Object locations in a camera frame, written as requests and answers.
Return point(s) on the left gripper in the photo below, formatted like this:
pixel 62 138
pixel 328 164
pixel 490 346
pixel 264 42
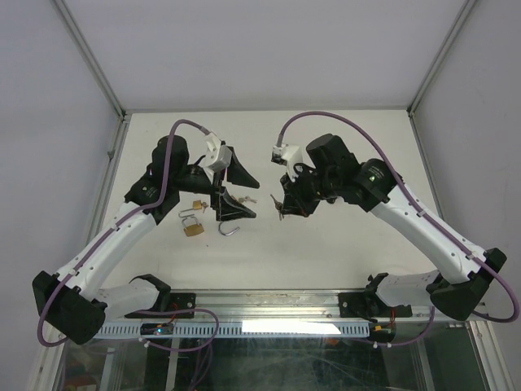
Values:
pixel 227 208

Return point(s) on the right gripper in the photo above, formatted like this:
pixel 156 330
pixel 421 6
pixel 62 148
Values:
pixel 291 190

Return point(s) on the silver key set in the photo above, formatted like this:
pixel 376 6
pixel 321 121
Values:
pixel 277 206
pixel 246 199

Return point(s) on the tall brass padlock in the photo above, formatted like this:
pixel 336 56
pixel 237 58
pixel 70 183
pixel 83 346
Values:
pixel 192 227

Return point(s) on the medium brass padlock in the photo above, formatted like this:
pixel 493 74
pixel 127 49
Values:
pixel 227 231

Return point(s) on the small brass padlock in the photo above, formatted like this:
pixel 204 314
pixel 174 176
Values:
pixel 196 206

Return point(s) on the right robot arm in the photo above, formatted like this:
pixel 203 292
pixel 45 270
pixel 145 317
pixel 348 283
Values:
pixel 458 282

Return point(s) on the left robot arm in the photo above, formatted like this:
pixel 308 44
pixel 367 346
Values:
pixel 73 300

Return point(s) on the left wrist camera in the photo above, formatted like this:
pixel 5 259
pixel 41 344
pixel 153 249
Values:
pixel 217 157

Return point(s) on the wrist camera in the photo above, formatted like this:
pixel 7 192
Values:
pixel 288 155
pixel 217 157

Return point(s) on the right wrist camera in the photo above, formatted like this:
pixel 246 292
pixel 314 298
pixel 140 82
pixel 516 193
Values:
pixel 288 155

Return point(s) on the aluminium mounting rail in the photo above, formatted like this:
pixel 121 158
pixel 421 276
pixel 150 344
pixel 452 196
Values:
pixel 231 305

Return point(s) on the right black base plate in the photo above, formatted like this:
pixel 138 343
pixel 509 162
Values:
pixel 369 307

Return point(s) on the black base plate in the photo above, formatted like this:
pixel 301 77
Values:
pixel 369 307
pixel 175 302

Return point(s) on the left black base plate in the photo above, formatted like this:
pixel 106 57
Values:
pixel 175 302

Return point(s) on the white slotted cable duct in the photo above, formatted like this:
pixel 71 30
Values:
pixel 274 328

